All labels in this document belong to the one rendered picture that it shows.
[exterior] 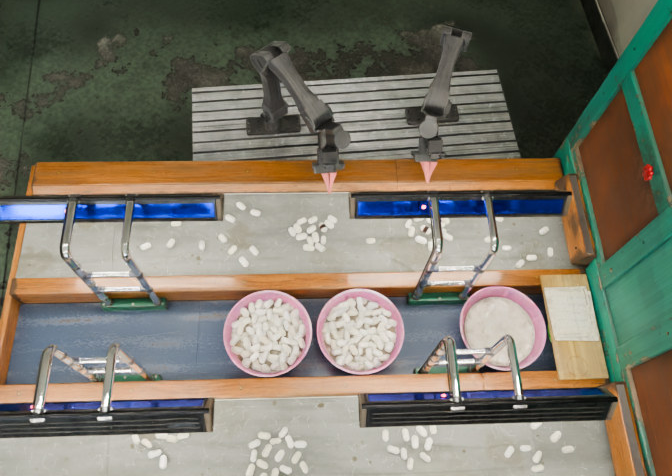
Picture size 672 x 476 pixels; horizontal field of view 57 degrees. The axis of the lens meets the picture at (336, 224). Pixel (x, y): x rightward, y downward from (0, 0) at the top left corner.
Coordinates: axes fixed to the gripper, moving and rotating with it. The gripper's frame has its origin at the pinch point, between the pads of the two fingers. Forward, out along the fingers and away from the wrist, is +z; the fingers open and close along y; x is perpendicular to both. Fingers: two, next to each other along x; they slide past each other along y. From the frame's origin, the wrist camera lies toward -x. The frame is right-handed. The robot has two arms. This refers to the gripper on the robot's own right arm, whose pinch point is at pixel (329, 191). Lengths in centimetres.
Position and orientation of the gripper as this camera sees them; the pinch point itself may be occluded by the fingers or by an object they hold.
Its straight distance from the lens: 201.7
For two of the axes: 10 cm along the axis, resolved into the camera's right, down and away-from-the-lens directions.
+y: 10.0, -0.6, 0.7
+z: 0.4, 9.7, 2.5
